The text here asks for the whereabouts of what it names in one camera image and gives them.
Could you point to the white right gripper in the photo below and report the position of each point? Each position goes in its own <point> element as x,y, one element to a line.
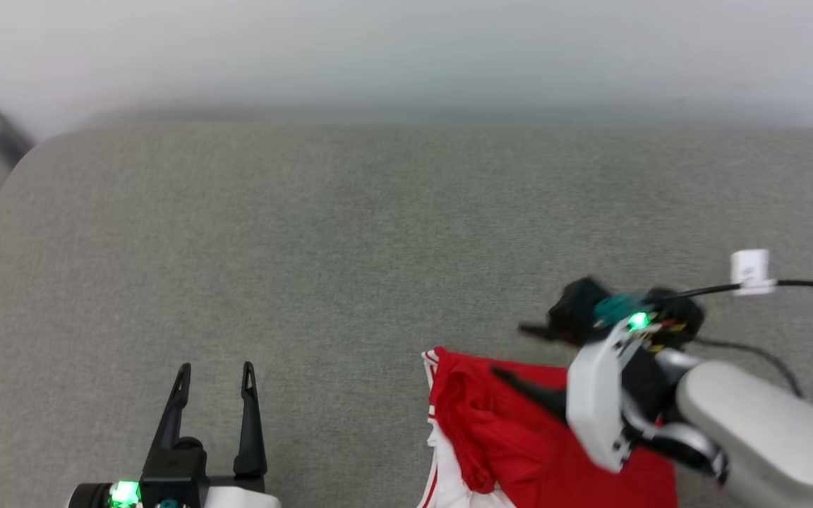
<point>593,395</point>

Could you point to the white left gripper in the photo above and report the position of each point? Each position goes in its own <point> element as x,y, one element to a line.
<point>237,494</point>

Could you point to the red white sports jersey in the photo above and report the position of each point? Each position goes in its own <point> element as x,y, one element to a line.
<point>512,444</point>

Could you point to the grey fabric sofa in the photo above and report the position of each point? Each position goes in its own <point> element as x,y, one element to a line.
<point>237,247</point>

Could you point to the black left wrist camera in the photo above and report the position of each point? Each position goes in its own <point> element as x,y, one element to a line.
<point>173,466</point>

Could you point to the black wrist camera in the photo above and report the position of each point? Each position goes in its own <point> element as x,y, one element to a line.
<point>576,307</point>
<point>173,466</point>

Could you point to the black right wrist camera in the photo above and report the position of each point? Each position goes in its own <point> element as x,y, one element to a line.
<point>576,307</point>

